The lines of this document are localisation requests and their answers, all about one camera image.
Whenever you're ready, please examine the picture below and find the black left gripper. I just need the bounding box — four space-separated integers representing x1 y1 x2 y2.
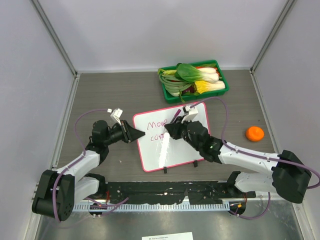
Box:
103 120 144 146

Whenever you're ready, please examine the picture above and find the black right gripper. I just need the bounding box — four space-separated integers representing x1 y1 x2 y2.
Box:
166 114 202 151

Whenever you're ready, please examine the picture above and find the magenta capped whiteboard marker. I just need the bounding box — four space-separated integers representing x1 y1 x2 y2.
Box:
163 109 181 134

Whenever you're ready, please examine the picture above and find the pink framed whiteboard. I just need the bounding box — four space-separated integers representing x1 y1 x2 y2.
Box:
132 105 204 173

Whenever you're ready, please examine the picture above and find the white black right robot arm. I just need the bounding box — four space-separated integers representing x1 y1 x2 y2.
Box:
164 117 312 204

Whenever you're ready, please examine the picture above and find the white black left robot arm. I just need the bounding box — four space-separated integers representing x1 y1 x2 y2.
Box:
31 120 146 221

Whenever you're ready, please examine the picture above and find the green plastic tray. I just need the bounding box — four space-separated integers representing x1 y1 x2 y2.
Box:
157 60 230 104

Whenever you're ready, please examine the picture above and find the green long beans bundle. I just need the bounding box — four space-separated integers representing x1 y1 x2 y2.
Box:
158 68 195 97

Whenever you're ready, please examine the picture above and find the yellow leaf cabbage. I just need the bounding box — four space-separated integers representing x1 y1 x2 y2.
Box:
194 80 226 94

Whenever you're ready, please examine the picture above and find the green bok choy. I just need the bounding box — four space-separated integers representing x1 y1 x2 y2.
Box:
176 63 221 83

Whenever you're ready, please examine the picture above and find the red chili pepper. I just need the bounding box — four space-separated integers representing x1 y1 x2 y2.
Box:
195 66 220 76

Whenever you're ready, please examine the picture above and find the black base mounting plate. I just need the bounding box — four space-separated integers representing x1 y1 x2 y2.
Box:
107 181 256 205

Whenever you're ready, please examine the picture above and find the orange ball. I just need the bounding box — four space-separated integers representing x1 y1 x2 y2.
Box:
245 126 265 142

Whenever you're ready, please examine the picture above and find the white paper label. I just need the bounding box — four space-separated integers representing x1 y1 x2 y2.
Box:
141 232 194 240

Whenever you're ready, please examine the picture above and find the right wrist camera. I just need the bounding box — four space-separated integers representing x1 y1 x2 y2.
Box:
181 105 198 123

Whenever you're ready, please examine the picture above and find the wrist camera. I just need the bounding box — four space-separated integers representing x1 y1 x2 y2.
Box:
107 108 123 125
181 105 198 123

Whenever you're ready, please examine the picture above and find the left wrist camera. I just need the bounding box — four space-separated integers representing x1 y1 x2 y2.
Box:
107 108 123 125

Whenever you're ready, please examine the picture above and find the grey slotted cable duct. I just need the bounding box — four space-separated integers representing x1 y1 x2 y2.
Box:
72 201 230 213

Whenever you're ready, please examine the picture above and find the left aluminium frame post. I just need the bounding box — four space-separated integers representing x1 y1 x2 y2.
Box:
30 0 78 77

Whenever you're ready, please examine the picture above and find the aluminium frame post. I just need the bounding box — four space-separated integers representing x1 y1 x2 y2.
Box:
30 0 78 77
250 0 297 74

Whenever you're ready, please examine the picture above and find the right aluminium frame post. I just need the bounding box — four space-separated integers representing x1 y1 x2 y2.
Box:
250 0 297 74

